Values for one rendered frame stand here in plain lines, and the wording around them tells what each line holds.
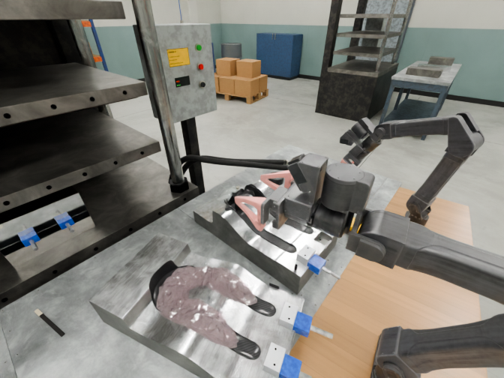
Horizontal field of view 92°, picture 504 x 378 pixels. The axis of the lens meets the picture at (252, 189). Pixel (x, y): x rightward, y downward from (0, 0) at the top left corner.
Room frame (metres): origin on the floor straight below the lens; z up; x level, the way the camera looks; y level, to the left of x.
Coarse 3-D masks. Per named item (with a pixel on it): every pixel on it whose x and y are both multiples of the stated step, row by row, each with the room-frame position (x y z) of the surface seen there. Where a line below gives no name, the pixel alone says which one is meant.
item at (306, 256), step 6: (306, 246) 0.52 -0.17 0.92; (300, 252) 0.49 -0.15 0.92; (306, 252) 0.49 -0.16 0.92; (312, 252) 0.49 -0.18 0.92; (300, 258) 0.48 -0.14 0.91; (306, 258) 0.47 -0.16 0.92; (312, 258) 0.48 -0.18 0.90; (318, 258) 0.48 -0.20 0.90; (306, 264) 0.47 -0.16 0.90; (312, 264) 0.46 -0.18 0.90; (318, 264) 0.46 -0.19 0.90; (324, 264) 0.46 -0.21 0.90; (312, 270) 0.45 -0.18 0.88; (318, 270) 0.44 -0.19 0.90; (324, 270) 0.45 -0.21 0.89; (330, 270) 0.45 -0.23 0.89; (336, 276) 0.43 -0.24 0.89
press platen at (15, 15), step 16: (0, 0) 0.80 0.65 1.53; (16, 0) 0.82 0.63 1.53; (32, 0) 0.85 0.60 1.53; (48, 0) 0.88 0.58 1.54; (64, 0) 0.91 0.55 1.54; (80, 0) 0.94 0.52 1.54; (96, 0) 0.98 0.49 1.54; (0, 16) 0.79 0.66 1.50; (16, 16) 0.81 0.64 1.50; (32, 16) 0.84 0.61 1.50; (48, 16) 0.87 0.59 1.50; (64, 16) 0.90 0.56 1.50; (80, 16) 0.93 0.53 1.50; (96, 16) 0.97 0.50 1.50; (112, 16) 1.01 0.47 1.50
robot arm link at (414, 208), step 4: (412, 204) 0.71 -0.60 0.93; (416, 204) 0.70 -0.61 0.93; (412, 208) 0.70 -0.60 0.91; (416, 208) 0.69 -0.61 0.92; (428, 208) 0.73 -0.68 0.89; (412, 212) 0.70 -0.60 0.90; (416, 212) 0.69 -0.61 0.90; (420, 212) 0.69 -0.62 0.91; (424, 212) 0.71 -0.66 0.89; (428, 212) 0.71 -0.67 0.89; (412, 216) 0.70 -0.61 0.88; (416, 216) 0.69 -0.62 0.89; (420, 216) 0.68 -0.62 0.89; (424, 216) 0.69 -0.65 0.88
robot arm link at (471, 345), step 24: (384, 336) 0.25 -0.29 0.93; (408, 336) 0.23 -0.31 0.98; (432, 336) 0.21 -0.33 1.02; (456, 336) 0.19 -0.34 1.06; (480, 336) 0.18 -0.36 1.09; (384, 360) 0.21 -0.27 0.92; (408, 360) 0.19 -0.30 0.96; (432, 360) 0.18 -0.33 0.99; (456, 360) 0.17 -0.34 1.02; (480, 360) 0.16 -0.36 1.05
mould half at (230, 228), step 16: (224, 192) 0.88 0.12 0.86; (272, 192) 0.80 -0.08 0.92; (208, 208) 0.77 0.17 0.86; (224, 208) 0.68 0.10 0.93; (208, 224) 0.69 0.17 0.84; (224, 224) 0.63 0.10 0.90; (240, 224) 0.62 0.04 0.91; (224, 240) 0.64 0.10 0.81; (240, 240) 0.58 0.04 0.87; (256, 240) 0.57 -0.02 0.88; (288, 240) 0.57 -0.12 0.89; (304, 240) 0.57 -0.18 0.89; (336, 240) 0.62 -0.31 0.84; (256, 256) 0.53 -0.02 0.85; (272, 256) 0.50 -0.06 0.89; (288, 256) 0.50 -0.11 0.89; (320, 256) 0.52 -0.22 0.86; (272, 272) 0.49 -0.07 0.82; (288, 272) 0.45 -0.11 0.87; (304, 272) 0.44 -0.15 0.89
